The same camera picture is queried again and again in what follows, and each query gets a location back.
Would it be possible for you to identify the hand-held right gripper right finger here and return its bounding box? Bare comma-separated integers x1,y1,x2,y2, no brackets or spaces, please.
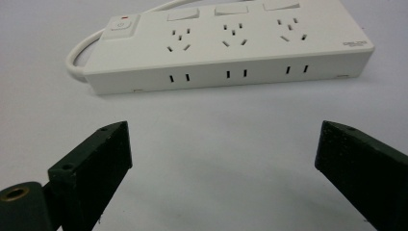
314,120,408,231

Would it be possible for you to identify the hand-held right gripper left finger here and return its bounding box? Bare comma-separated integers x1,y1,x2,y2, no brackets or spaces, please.
47,120,134,231

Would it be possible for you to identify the white power strip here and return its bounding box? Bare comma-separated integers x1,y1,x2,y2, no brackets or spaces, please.
82,0,375,96

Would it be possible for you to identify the white power cable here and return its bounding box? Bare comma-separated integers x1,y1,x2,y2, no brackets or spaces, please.
65,0,200,84

